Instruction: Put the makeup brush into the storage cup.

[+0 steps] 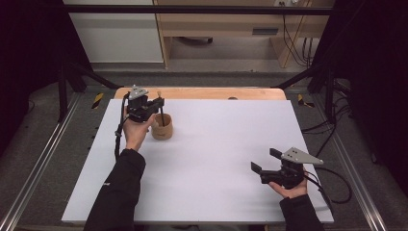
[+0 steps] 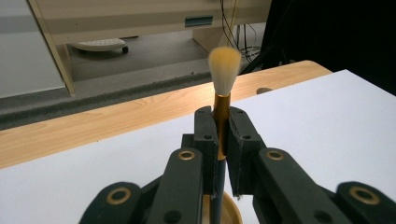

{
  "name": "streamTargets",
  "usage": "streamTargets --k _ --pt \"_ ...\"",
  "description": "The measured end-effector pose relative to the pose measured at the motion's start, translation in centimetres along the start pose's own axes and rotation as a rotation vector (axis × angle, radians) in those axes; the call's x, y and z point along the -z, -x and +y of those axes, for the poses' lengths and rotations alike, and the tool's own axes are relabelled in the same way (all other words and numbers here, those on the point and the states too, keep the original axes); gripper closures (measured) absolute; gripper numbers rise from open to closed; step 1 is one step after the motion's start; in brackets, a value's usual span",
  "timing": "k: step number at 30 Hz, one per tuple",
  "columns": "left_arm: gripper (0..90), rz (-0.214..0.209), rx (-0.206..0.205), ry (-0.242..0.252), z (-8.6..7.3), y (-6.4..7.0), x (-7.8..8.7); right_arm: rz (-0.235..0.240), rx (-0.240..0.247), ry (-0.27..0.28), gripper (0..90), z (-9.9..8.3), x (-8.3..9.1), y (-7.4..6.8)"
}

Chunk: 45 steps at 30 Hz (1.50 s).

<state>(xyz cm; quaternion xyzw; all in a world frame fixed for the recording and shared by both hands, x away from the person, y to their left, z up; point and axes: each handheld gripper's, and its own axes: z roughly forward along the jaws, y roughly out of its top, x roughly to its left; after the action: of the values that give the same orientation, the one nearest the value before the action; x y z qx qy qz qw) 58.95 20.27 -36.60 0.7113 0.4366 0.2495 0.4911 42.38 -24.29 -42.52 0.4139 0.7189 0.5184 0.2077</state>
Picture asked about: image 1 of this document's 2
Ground hanging black desk cables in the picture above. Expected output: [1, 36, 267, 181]
[281, 13, 315, 67]

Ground yellow black striped marker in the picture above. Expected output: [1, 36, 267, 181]
[296, 93, 316, 109]
[91, 92, 105, 110]

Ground wooden desk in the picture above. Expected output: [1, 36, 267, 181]
[153, 0, 335, 69]

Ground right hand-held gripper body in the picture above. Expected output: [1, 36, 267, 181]
[259, 146, 324, 190]

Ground white cabinet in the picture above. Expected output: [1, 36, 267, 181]
[63, 0, 165, 64]

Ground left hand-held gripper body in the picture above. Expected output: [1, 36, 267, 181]
[126, 84, 155, 124]

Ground dark-handled paint brush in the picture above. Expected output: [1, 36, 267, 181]
[157, 90, 166, 127]

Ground white table board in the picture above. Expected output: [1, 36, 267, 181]
[61, 98, 335, 224]

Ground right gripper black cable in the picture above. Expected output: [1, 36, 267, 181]
[302, 166, 353, 205]

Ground black metal stand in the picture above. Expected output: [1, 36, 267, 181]
[274, 63, 339, 124]
[57, 60, 123, 123]

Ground person's left hand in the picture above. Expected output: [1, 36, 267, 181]
[122, 114, 158, 152]

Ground tan pen holder with figurine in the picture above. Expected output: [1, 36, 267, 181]
[150, 113, 174, 141]

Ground aluminium floor rail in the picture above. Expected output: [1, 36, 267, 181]
[312, 92, 390, 231]
[0, 91, 82, 231]

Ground black curtain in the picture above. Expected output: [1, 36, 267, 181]
[312, 0, 408, 193]
[0, 0, 94, 155]

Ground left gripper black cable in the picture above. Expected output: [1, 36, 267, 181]
[114, 95, 130, 162]

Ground black frame crossbar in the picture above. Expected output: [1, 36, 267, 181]
[62, 4, 335, 15]

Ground black floor cables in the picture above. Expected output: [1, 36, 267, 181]
[300, 80, 352, 159]

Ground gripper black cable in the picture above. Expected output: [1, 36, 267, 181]
[302, 166, 353, 205]
[114, 95, 130, 162]

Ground person's right hand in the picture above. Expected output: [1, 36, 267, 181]
[268, 178, 309, 200]

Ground power strip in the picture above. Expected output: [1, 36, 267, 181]
[273, 0, 303, 8]

